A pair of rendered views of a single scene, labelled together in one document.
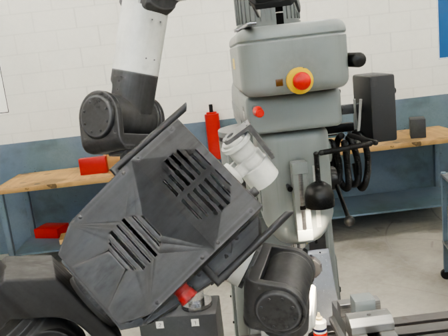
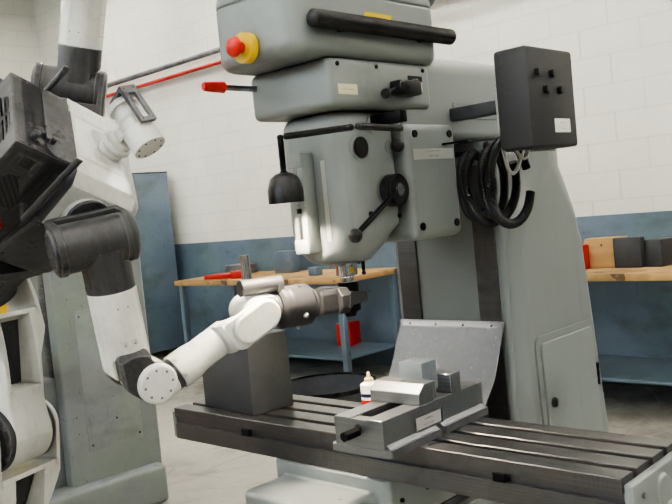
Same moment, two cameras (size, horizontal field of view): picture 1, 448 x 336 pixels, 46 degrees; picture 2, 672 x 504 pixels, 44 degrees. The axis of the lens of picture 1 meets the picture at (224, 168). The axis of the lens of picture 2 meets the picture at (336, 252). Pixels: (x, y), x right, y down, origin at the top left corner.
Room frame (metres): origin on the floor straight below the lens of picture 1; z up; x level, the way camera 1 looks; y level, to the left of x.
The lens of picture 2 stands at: (0.13, -1.45, 1.43)
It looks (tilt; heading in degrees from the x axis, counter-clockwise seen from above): 3 degrees down; 44
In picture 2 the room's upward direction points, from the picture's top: 6 degrees counter-clockwise
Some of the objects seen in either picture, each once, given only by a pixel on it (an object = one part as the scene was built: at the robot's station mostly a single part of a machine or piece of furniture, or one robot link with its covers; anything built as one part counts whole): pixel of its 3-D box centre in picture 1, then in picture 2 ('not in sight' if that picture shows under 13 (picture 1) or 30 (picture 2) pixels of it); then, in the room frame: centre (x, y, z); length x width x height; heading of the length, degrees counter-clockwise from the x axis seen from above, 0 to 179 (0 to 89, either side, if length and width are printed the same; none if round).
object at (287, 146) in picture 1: (293, 181); (340, 188); (1.45, -0.19, 1.47); 0.21 x 0.19 x 0.32; 91
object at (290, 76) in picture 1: (299, 80); (245, 47); (1.22, -0.19, 1.76); 0.06 x 0.02 x 0.06; 91
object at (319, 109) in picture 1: (285, 105); (343, 93); (1.49, -0.19, 1.68); 0.34 x 0.24 x 0.10; 1
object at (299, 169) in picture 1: (301, 200); (304, 203); (1.34, -0.19, 1.45); 0.04 x 0.04 x 0.21; 1
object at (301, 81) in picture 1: (301, 81); (236, 47); (1.19, -0.19, 1.76); 0.04 x 0.03 x 0.04; 91
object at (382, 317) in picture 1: (369, 321); (402, 390); (1.39, -0.36, 1.05); 0.12 x 0.06 x 0.04; 92
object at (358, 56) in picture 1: (334, 60); (386, 28); (1.48, -0.34, 1.79); 0.45 x 0.04 x 0.04; 1
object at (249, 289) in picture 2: not in sight; (263, 303); (1.25, -0.13, 1.25); 0.11 x 0.11 x 0.11; 76
